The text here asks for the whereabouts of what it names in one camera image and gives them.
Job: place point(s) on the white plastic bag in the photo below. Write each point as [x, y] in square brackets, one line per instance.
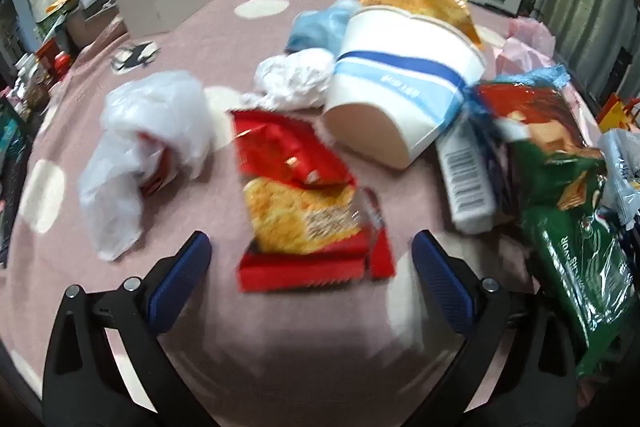
[150, 107]

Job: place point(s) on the red noodle packet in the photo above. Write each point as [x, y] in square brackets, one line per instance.
[280, 142]

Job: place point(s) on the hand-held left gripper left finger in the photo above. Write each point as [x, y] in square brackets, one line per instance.
[180, 277]

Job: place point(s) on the crumpled white paper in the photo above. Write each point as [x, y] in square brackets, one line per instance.
[295, 77]

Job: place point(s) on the pink plastic bag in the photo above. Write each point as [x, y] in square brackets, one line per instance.
[537, 34]

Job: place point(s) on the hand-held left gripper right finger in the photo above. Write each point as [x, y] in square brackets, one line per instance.
[440, 277]

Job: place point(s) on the pink dotted carpet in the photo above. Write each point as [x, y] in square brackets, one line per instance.
[225, 217]

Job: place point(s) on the clear blue plastic wrapper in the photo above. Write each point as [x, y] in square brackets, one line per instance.
[620, 167]

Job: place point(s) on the light blue plastic bag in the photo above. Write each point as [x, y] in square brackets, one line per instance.
[320, 27]

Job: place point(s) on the green white carton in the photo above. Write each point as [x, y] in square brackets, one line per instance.
[50, 2]

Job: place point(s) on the black white scrap wrapper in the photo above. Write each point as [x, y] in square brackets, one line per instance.
[135, 56]

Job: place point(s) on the small potted plant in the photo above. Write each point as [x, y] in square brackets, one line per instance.
[527, 4]

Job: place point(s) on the white paper bowl blue stripe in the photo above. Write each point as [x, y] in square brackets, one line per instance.
[390, 122]

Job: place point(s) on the white barcode tube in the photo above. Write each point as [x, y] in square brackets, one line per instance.
[465, 187]

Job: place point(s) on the green wafer bag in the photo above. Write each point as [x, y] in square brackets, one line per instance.
[575, 257]

